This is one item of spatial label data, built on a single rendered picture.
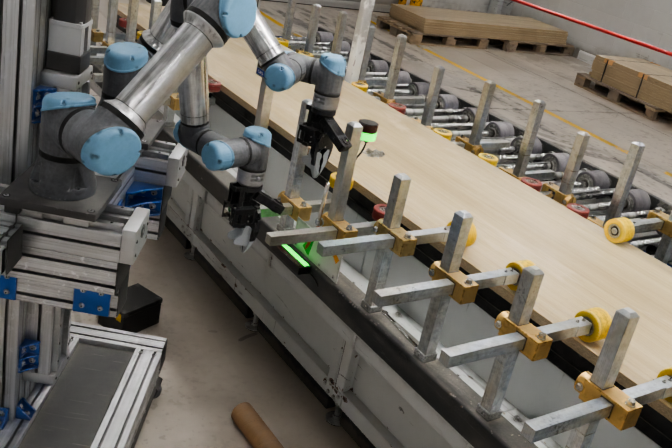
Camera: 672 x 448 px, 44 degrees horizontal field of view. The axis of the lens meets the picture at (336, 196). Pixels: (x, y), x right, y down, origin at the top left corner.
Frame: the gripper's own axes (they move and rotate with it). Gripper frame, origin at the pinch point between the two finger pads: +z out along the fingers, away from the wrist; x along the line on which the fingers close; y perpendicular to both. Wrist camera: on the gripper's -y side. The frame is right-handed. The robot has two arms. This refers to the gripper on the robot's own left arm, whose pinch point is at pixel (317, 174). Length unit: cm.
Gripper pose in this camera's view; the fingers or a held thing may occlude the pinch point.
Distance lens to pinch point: 242.3
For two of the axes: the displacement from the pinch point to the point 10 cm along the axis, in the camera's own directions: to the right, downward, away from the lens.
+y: -7.9, -3.7, 4.9
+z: -1.9, 9.1, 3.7
